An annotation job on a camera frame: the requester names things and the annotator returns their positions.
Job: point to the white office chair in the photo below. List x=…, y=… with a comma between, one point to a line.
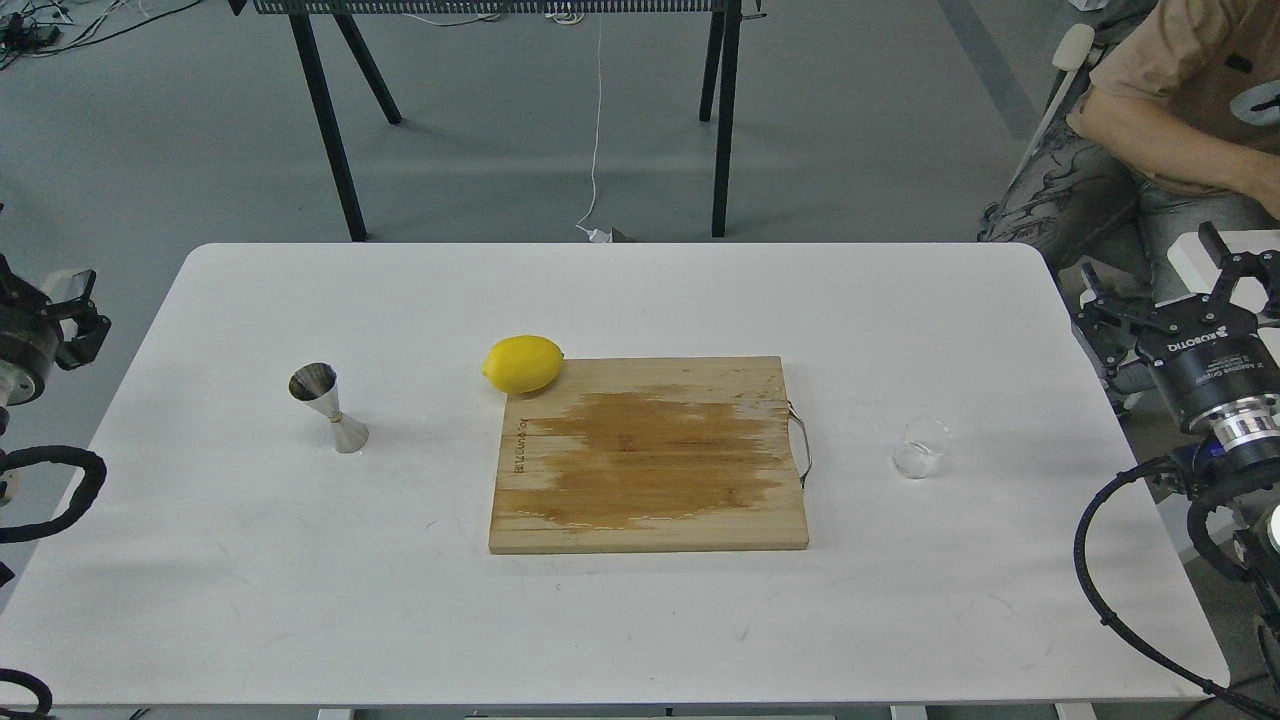
x=1069, y=57

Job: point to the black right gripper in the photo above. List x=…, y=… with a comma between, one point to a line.
x=1202, y=352

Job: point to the small clear glass cup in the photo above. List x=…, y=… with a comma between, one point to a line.
x=923, y=442

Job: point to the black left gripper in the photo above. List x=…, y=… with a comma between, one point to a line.
x=25, y=340

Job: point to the yellow lemon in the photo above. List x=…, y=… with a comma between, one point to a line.
x=522, y=364

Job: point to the black metal frame table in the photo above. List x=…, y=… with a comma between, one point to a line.
x=500, y=90

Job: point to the steel double jigger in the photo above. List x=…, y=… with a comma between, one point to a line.
x=315, y=385

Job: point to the seated person in beige shirt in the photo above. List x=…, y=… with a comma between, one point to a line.
x=1177, y=126

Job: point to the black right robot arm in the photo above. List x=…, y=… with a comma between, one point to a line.
x=1237, y=457

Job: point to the wooden cutting board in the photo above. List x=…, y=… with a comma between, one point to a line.
x=650, y=455

